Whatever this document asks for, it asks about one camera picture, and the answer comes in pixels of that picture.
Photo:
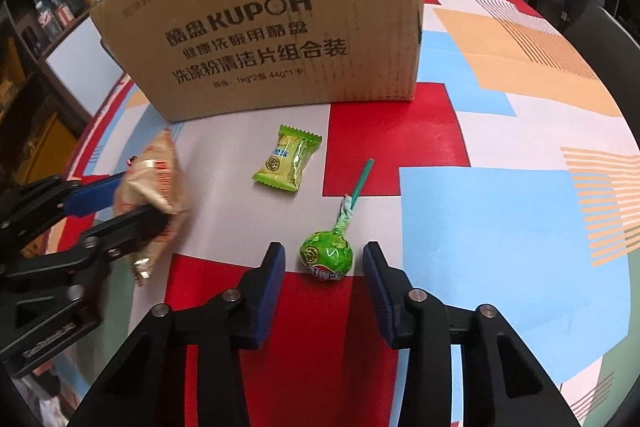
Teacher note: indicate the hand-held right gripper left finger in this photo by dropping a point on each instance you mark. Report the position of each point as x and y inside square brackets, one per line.
[270, 287]

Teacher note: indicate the clear bottle with red label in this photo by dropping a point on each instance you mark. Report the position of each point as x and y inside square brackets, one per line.
[47, 18]

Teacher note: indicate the white lower counter cabinets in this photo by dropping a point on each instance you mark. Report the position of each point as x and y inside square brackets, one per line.
[82, 67]

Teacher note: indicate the beige snack bag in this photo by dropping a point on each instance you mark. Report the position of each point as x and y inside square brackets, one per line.
[160, 174]

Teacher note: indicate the green wrapped candy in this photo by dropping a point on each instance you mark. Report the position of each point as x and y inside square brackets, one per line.
[286, 159]

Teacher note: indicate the green lollipop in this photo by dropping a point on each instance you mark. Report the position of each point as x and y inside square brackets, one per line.
[326, 252]

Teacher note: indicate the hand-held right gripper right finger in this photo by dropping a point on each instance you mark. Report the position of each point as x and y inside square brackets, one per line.
[377, 292]

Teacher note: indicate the dark wooden display cabinet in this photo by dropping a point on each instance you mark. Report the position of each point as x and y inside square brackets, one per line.
[30, 122]

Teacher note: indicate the brown cardboard box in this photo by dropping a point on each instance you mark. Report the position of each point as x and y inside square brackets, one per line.
[270, 17]

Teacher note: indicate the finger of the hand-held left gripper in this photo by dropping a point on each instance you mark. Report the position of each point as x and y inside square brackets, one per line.
[95, 197]
[130, 224]

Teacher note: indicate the bottle with orange label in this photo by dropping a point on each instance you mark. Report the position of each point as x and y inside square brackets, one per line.
[64, 9]

